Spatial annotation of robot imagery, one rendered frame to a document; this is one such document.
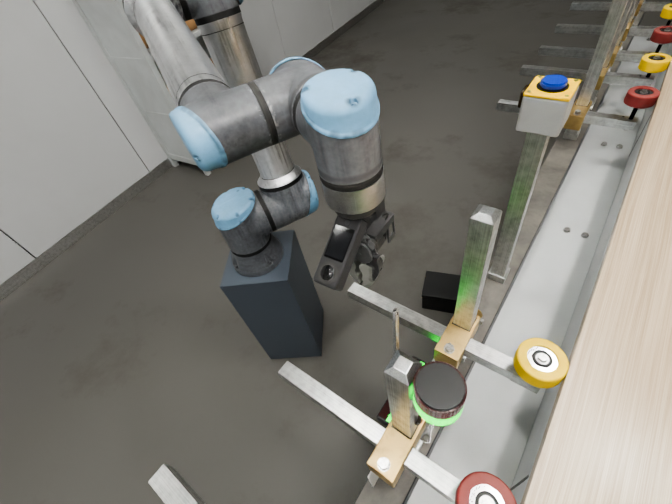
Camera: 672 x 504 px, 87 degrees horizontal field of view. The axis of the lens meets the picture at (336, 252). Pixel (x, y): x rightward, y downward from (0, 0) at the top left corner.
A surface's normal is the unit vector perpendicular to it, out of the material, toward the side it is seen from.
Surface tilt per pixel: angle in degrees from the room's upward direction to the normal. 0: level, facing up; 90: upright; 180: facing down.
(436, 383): 0
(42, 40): 90
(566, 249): 0
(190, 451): 0
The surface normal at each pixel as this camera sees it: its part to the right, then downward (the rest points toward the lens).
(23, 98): 0.85, 0.29
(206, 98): -0.13, -0.54
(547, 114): -0.58, 0.67
